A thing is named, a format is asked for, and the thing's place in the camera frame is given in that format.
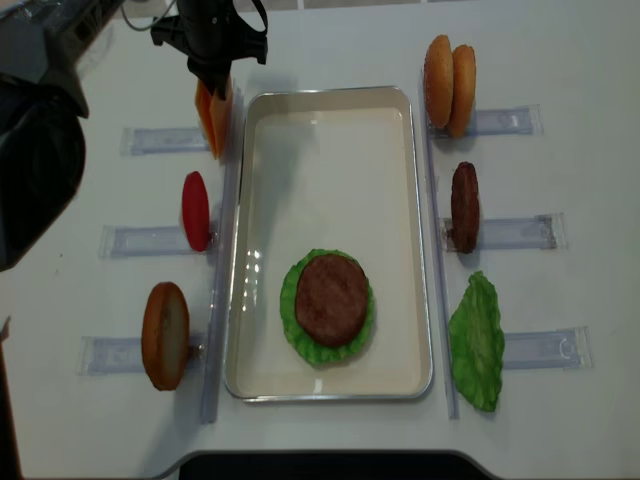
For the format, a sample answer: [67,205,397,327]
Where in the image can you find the clear holder middle left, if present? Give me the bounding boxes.
[98,225,199,259]

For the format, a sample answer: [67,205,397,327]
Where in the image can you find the green lettuce leaf on tray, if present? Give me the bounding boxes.
[280,249,375,367]

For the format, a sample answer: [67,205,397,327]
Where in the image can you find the clear holder top right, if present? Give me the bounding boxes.
[427,103,545,141]

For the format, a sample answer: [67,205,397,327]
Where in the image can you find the red tomato slice standing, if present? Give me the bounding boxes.
[181,171,211,252]

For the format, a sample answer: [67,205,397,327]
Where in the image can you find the clear holder top left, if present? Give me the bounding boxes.
[120,127,209,156]

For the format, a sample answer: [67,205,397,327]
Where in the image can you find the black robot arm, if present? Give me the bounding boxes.
[1,1,268,270]

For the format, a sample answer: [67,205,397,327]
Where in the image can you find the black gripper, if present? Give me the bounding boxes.
[151,0,268,99]

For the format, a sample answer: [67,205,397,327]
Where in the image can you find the sesame bun top standing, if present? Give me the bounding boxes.
[424,34,454,129]

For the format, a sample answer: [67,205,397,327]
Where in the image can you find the clear holder middle right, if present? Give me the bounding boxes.
[439,213,568,252]

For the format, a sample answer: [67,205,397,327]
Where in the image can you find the clear holder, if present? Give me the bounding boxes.
[439,213,568,252]
[503,327,593,370]
[98,225,199,259]
[120,127,209,156]
[427,103,545,141]
[78,334,207,377]

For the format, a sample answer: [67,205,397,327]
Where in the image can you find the clear holder bottom left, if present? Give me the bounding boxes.
[78,334,207,377]

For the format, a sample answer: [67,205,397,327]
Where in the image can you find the bun half standing left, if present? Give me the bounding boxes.
[141,282,190,391]

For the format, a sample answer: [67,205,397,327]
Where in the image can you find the brown meat patty standing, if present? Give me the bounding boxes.
[451,162,480,254]

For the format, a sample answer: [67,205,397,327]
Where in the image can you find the black base panel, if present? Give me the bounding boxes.
[179,452,491,479]

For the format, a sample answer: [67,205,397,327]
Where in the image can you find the orange cheese slice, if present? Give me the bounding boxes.
[194,80,216,154]
[209,79,233,159]

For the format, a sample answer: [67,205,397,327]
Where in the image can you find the clear holder bottom right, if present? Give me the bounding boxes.
[503,327,593,370]

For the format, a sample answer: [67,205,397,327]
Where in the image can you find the plain bun half standing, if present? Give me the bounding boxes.
[447,45,476,138]

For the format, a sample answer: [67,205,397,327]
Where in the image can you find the green lettuce leaf standing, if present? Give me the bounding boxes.
[449,271,505,413]

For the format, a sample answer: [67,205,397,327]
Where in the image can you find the brown meat patty on tray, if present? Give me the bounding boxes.
[295,253,370,348]

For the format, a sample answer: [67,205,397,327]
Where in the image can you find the white rectangular metal tray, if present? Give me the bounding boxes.
[223,86,433,402]

